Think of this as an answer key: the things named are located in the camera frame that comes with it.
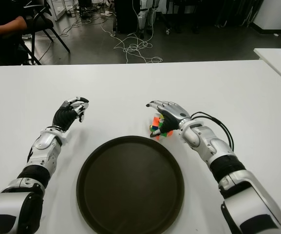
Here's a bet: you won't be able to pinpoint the white side table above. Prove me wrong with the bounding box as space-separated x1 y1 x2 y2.
253 48 281 90

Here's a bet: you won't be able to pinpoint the tangled white floor cable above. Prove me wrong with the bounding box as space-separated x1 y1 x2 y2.
101 24 164 64

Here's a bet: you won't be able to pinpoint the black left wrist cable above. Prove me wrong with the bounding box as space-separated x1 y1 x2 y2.
27 143 36 162

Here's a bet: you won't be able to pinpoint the silver humanoid robot legs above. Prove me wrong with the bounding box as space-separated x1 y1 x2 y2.
136 0 160 35

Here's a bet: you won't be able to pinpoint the person's bare forearm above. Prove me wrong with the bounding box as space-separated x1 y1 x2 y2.
0 16 28 37

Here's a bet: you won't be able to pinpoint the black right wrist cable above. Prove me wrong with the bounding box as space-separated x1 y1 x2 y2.
190 111 236 151

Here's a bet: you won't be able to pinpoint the dark brown round plate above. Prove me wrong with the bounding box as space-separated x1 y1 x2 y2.
76 136 186 234

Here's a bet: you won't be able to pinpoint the glass display cabinet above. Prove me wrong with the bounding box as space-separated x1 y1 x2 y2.
47 0 67 21

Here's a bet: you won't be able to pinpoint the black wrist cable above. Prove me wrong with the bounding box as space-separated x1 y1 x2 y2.
27 143 36 162
190 111 236 151

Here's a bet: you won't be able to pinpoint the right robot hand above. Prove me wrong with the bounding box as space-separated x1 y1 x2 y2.
145 99 192 138

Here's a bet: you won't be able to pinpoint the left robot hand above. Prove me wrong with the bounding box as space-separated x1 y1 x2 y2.
52 97 90 132

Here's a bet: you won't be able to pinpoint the black folding chair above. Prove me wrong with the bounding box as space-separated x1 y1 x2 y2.
20 0 71 65

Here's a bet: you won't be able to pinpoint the multicoloured Rubik's cube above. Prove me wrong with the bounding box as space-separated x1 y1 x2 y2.
149 112 174 141

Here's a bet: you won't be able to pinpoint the white cabinet with black base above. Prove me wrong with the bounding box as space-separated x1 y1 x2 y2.
253 0 281 31

